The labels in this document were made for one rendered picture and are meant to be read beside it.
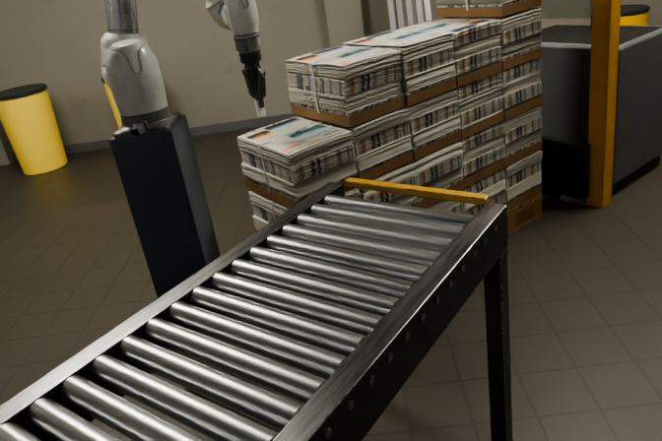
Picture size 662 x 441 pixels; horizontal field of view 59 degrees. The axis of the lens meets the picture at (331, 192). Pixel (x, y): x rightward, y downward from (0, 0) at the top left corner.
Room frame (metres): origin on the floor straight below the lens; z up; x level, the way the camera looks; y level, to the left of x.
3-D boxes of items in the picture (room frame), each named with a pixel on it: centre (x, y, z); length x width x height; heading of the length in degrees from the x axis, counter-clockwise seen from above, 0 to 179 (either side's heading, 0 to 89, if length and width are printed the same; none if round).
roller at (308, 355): (0.97, 0.20, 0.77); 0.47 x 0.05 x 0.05; 52
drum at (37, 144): (5.03, 2.46, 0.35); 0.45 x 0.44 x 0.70; 177
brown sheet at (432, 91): (2.46, -0.36, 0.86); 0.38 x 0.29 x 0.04; 35
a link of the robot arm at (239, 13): (2.09, 0.21, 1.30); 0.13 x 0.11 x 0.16; 23
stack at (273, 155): (2.39, -0.25, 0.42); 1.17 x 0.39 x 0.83; 124
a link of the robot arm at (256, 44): (2.08, 0.20, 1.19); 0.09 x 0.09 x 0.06
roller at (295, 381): (0.92, 0.24, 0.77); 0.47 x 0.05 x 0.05; 52
